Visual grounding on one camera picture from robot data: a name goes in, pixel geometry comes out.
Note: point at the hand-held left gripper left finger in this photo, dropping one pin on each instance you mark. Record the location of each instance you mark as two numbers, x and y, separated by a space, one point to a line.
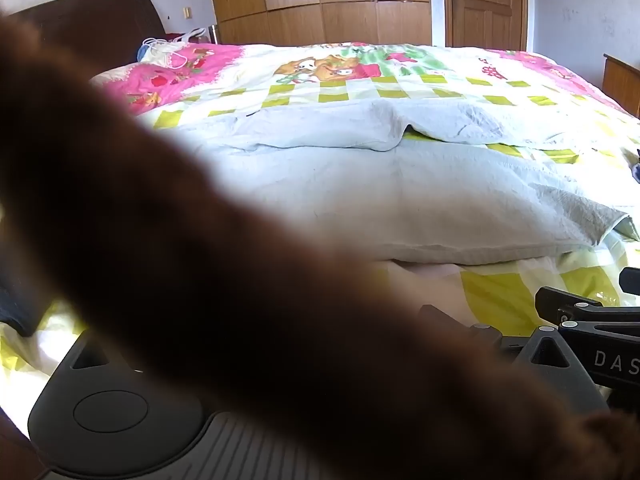
90 375

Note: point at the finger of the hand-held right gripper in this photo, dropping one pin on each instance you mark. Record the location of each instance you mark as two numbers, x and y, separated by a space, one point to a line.
631 281
560 305

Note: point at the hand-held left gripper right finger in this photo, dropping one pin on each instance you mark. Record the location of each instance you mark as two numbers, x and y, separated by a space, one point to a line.
570 375

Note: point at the light grey pants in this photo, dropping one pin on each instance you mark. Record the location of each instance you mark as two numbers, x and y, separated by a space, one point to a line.
400 195

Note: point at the dark cloth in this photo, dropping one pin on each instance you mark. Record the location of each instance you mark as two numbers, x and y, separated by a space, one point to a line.
17 310

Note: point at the folded blue jeans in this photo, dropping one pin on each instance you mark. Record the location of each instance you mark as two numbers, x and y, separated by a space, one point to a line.
636 167

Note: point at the brown furry cloth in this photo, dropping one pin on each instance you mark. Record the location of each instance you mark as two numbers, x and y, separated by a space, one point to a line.
200 285

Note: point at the wooden desk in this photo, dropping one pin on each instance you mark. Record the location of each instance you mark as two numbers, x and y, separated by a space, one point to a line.
622 85

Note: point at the bed with colourful quilt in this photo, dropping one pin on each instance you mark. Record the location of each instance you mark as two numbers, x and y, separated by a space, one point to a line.
350 85

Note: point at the wooden door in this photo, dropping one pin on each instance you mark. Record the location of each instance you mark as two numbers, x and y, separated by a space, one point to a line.
485 5

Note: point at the dark wooden headboard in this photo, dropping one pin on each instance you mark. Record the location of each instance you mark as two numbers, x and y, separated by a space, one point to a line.
100 25

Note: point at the wooden wardrobe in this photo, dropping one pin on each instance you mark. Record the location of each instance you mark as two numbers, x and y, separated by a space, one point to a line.
320 0

